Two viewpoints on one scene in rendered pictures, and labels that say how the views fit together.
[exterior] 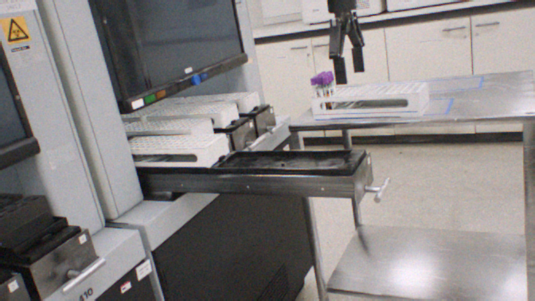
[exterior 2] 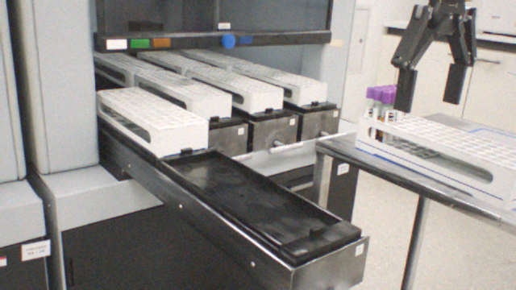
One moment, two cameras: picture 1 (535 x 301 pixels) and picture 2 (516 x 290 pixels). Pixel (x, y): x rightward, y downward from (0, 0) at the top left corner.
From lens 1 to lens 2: 0.54 m
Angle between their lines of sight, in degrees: 20
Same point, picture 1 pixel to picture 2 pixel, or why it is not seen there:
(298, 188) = (227, 243)
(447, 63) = not seen: outside the picture
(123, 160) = (78, 108)
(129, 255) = (15, 226)
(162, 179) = (117, 149)
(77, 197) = not seen: outside the picture
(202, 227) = (159, 225)
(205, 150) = (160, 133)
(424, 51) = not seen: outside the picture
